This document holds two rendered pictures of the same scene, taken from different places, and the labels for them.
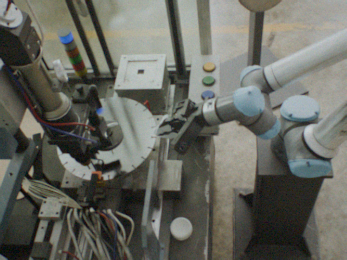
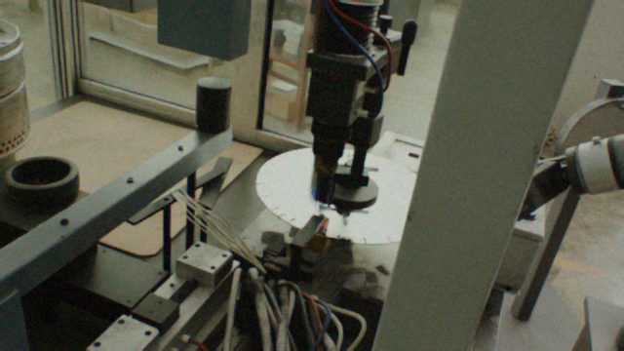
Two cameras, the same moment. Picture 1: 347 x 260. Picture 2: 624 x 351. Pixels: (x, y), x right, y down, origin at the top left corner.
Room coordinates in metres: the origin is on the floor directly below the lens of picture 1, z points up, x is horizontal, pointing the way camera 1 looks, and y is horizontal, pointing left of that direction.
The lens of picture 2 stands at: (-0.07, 0.23, 1.43)
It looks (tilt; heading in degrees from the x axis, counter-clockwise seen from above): 28 degrees down; 3
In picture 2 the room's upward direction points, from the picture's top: 9 degrees clockwise
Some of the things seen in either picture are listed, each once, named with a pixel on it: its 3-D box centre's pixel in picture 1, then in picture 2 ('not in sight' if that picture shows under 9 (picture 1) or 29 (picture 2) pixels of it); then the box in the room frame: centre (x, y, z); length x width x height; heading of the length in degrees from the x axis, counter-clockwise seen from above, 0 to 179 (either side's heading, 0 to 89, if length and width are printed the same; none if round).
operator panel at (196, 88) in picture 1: (205, 94); (509, 225); (0.99, -0.15, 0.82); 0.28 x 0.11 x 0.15; 166
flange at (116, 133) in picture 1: (105, 133); (349, 182); (0.80, 0.22, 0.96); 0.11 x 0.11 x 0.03
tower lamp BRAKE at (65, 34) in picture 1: (65, 35); not in sight; (1.09, 0.29, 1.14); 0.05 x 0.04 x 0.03; 76
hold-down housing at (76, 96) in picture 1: (90, 110); (373, 85); (0.72, 0.21, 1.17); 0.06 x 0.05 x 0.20; 157
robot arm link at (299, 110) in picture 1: (299, 118); not in sight; (0.73, -0.41, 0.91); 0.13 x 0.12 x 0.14; 171
